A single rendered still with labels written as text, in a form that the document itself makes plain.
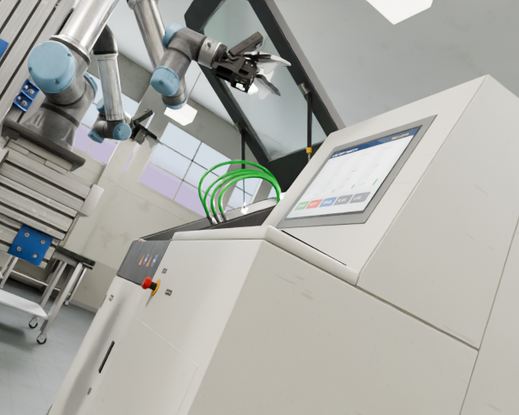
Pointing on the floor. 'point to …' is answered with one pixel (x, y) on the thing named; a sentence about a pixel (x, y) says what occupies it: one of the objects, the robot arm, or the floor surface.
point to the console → (328, 361)
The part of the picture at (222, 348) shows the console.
